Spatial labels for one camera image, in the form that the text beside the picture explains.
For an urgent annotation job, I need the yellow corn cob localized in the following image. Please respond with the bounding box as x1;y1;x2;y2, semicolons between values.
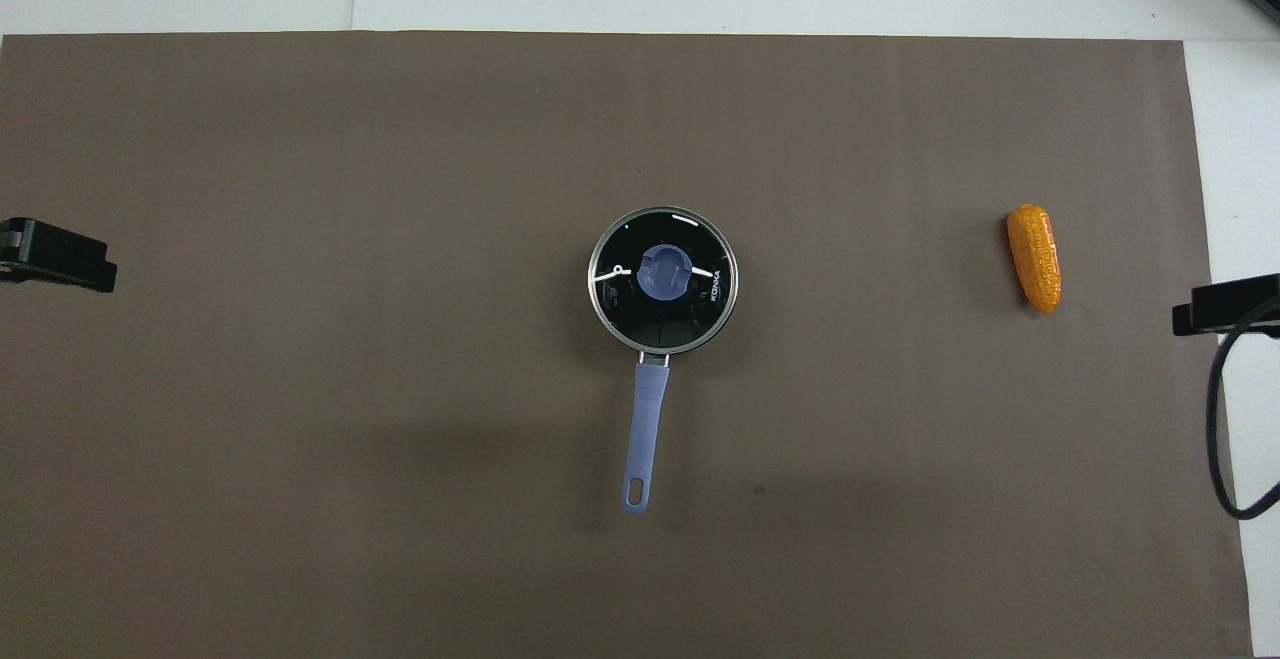
1006;203;1063;315

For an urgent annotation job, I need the glass lid with blue knob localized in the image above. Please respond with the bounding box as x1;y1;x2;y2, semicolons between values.
590;209;737;352

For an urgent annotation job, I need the brown table mat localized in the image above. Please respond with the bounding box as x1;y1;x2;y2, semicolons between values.
0;31;1253;659

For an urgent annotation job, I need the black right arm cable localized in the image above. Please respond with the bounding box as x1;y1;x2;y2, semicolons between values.
1206;311;1280;521

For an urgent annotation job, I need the steel pot with blue handle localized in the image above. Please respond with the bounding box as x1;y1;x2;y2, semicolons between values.
587;206;740;514

